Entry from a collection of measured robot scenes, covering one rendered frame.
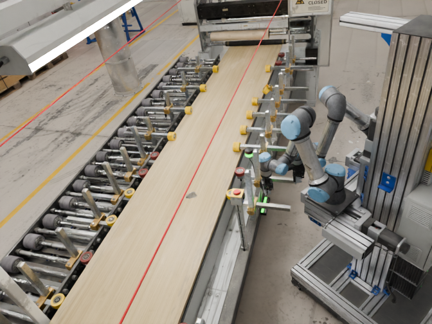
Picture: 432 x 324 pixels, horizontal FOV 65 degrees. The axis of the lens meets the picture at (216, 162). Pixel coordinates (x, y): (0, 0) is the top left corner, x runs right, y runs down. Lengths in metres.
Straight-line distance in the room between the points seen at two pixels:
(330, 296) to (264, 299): 0.54
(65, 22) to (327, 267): 2.44
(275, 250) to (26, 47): 2.67
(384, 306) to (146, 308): 1.64
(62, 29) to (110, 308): 1.50
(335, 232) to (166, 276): 1.03
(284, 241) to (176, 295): 1.52
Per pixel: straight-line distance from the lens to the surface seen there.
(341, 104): 2.17
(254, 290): 3.03
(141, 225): 2.43
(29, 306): 2.18
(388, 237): 2.14
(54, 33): 1.14
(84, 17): 1.25
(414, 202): 2.04
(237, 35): 4.84
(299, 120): 1.81
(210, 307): 2.29
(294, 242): 3.30
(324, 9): 4.57
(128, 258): 2.29
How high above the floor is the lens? 2.61
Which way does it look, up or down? 38 degrees down
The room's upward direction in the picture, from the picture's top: 11 degrees counter-clockwise
